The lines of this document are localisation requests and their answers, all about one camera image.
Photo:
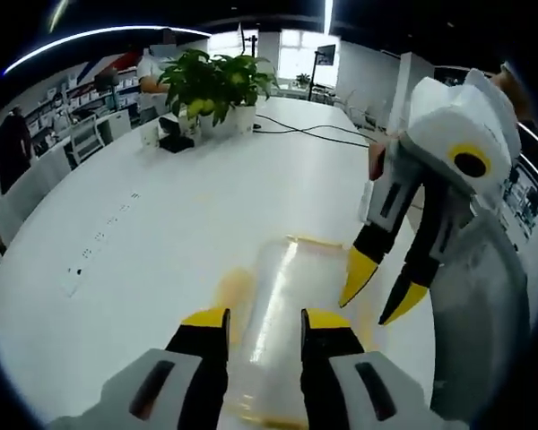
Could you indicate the white office chair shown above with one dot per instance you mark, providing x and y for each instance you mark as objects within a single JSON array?
[{"x": 86, "y": 139}]

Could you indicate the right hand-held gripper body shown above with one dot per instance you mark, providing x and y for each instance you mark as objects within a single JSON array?
[{"x": 457, "y": 130}]

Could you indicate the potted green plant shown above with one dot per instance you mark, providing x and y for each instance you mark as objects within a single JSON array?
[{"x": 215, "y": 85}]

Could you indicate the small window plant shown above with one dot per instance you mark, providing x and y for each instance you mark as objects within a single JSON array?
[{"x": 303, "y": 79}]

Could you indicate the white cabinet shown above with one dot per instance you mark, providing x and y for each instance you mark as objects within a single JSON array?
[{"x": 114, "y": 124}]

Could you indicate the long ceiling light strip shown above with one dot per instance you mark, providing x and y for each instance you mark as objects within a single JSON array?
[{"x": 94, "y": 38}]

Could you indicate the monitor on black stand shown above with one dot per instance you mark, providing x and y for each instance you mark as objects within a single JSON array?
[{"x": 325, "y": 56}]

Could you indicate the small black box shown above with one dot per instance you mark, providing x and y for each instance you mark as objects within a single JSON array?
[{"x": 175, "y": 139}]

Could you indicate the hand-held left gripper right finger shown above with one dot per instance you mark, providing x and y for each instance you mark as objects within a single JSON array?
[{"x": 363, "y": 389}]

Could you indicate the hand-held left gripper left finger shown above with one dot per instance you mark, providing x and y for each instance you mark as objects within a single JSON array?
[{"x": 161, "y": 385}]

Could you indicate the person's right hand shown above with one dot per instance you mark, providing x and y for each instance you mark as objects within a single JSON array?
[{"x": 376, "y": 161}]

